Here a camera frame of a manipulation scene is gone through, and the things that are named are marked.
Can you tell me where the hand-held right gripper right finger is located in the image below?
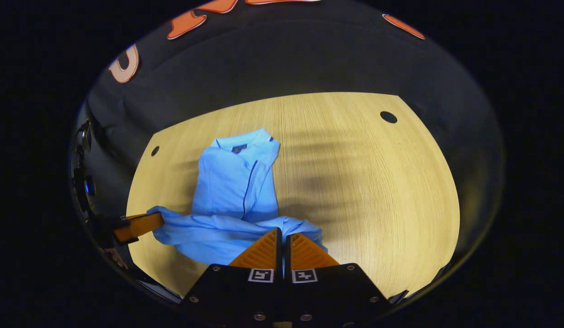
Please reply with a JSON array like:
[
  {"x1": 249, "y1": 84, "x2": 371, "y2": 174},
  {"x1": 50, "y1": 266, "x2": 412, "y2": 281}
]
[{"x1": 285, "y1": 232, "x2": 394, "y2": 325}]

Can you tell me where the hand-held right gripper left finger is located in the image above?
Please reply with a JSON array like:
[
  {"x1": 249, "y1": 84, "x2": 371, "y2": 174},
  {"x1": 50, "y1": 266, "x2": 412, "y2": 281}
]
[{"x1": 179, "y1": 228, "x2": 282, "y2": 325}]

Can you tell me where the light blue T-shirt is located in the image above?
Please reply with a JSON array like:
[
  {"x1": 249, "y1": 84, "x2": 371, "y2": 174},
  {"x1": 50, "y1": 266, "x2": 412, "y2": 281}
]
[{"x1": 147, "y1": 128, "x2": 328, "y2": 266}]

